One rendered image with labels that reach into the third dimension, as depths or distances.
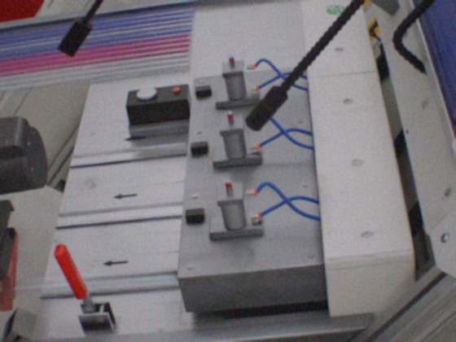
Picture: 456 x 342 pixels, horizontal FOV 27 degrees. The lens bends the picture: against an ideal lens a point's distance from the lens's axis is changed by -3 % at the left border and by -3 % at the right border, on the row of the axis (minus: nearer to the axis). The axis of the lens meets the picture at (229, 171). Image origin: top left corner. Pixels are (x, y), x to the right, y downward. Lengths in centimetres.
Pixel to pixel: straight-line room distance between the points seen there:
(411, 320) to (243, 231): 19
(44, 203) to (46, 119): 90
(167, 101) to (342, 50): 21
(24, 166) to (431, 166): 36
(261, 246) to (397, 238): 13
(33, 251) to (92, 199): 48
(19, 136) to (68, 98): 163
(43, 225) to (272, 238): 76
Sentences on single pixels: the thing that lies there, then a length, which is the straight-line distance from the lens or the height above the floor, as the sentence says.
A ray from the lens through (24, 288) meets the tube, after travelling 99.
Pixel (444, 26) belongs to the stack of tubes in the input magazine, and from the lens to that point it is 89.
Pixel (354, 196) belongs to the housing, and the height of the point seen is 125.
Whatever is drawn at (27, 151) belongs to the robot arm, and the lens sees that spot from 85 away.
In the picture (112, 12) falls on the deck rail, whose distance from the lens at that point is 145.
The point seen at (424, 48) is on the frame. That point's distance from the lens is 89.
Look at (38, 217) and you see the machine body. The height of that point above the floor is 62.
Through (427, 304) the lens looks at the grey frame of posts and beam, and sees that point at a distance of 81.
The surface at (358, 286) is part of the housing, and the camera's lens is 86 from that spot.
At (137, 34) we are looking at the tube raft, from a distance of 137.
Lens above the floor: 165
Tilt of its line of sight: 30 degrees down
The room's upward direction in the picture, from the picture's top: 41 degrees clockwise
